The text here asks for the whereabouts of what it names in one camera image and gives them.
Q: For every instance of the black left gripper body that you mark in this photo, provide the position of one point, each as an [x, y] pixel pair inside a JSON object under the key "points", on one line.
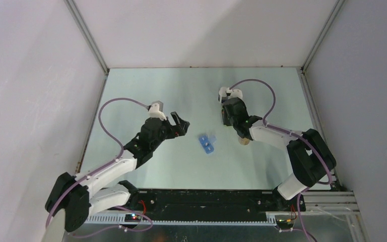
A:
{"points": [[166, 133]]}

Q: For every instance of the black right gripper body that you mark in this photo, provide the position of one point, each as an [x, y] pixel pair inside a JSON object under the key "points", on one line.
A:
{"points": [[228, 121]]}

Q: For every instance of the clear amber pill bottle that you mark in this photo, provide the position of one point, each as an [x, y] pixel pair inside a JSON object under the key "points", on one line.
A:
{"points": [[244, 141]]}

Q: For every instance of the blue pill organizer box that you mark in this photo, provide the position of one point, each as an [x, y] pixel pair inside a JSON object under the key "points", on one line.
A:
{"points": [[207, 143]]}

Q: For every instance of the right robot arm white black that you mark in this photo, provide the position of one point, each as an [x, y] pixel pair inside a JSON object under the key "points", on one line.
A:
{"points": [[309, 155]]}

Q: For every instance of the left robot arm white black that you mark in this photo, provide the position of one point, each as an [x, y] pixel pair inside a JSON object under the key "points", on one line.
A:
{"points": [[83, 195]]}

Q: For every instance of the left controller board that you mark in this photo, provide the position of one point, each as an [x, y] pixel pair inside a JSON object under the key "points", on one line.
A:
{"points": [[132, 218]]}

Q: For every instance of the controller board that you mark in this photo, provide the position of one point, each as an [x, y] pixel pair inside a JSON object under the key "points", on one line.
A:
{"points": [[286, 224], [132, 218]]}

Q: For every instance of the right controller board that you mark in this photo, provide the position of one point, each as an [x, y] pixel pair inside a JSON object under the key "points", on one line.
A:
{"points": [[286, 224]]}

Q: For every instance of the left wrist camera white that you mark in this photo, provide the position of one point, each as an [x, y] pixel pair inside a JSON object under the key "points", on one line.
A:
{"points": [[155, 110]]}

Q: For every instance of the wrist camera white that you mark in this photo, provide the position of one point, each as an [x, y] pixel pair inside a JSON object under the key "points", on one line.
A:
{"points": [[235, 93], [155, 110]]}

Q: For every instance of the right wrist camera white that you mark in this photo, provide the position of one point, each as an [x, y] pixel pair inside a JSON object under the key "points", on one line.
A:
{"points": [[235, 93]]}

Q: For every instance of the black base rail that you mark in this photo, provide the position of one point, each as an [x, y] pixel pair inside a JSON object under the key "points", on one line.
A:
{"points": [[211, 205]]}

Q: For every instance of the grey slotted cable duct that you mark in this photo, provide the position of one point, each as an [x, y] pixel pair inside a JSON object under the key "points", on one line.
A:
{"points": [[118, 218]]}

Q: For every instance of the right aluminium frame post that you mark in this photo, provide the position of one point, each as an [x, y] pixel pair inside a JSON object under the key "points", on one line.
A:
{"points": [[323, 33]]}

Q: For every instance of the aluminium frame post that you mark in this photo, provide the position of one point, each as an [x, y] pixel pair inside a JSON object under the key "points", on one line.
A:
{"points": [[323, 33], [86, 33]]}

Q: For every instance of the left aluminium frame post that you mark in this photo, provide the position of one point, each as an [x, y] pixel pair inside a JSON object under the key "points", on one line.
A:
{"points": [[86, 33]]}

